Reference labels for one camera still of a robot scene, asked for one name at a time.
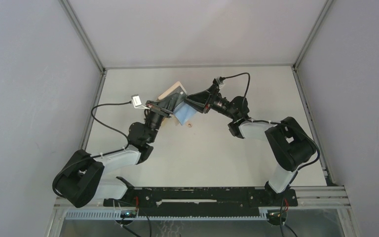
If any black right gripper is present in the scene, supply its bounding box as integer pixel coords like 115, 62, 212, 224
185, 83, 236, 120

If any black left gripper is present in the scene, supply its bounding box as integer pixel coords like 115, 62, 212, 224
145, 93, 179, 143

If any dark credit card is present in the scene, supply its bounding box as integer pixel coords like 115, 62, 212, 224
170, 91, 188, 111

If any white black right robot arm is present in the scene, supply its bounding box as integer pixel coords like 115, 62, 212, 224
185, 84, 320, 205

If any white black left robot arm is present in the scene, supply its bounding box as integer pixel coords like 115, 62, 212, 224
52, 92, 186, 208

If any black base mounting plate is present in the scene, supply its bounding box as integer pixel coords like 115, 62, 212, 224
119, 187, 299, 207

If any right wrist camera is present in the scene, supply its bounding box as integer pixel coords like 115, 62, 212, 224
213, 77, 226, 88

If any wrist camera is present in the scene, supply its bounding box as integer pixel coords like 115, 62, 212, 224
213, 77, 226, 88
131, 94, 145, 109

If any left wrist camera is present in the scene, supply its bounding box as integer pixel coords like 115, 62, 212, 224
131, 94, 145, 109

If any aluminium frame rail back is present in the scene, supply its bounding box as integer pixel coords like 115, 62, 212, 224
105, 63, 294, 71

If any aluminium frame rail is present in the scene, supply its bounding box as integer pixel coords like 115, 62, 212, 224
60, 0, 107, 141
292, 0, 336, 126
105, 63, 294, 71

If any aluminium frame rail right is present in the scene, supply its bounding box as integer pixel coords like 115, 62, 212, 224
292, 0, 336, 126

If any aluminium frame rail left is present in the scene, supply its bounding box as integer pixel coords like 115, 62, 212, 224
60, 0, 107, 141

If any white slotted cable duct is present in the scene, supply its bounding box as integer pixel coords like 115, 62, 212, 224
65, 209, 268, 221

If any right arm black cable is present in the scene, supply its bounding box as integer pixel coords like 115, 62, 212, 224
224, 72, 321, 237

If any front aluminium rail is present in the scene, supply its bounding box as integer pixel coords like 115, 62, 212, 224
54, 186, 351, 210

